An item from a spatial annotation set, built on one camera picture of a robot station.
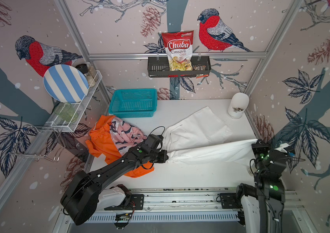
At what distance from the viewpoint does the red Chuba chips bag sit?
2.65 feet

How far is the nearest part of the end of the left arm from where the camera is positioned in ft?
2.12

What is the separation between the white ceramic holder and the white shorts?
111mm

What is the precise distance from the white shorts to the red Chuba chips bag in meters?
0.40

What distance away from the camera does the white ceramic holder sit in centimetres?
103

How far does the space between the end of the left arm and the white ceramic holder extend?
2.01 ft

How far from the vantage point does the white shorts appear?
77 centimetres

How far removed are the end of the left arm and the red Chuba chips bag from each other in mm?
457

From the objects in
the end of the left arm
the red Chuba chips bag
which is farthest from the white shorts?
the red Chuba chips bag

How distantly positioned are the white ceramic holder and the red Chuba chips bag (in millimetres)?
416
